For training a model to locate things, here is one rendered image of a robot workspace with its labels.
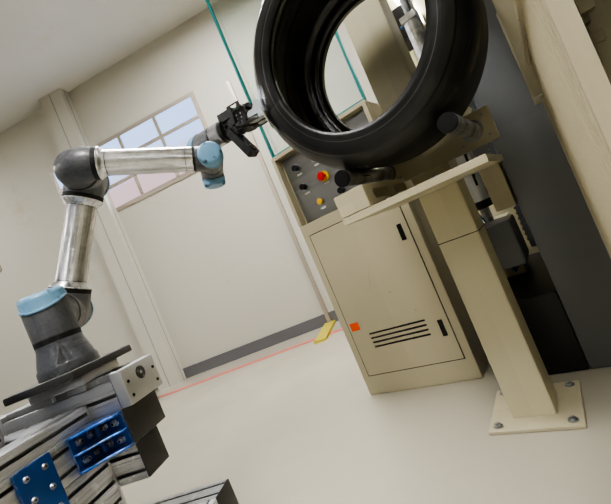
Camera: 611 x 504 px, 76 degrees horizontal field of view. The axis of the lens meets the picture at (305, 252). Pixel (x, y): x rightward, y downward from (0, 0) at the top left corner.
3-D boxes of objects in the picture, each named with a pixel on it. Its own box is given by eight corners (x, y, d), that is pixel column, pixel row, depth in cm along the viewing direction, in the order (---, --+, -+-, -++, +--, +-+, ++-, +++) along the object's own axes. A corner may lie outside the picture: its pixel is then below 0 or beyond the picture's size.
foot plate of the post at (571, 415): (498, 393, 147) (495, 387, 147) (580, 382, 132) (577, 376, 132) (489, 435, 125) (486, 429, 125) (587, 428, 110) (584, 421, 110)
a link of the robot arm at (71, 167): (37, 137, 106) (221, 132, 117) (54, 152, 117) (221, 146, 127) (40, 179, 105) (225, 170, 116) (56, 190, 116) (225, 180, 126)
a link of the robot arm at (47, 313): (22, 348, 99) (2, 299, 99) (45, 342, 112) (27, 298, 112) (71, 328, 102) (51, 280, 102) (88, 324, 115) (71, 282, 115)
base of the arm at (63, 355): (24, 389, 100) (10, 354, 100) (70, 368, 115) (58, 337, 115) (70, 370, 97) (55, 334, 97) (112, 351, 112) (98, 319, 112)
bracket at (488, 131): (380, 194, 135) (369, 167, 135) (501, 136, 113) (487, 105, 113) (376, 195, 132) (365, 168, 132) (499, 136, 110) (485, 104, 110)
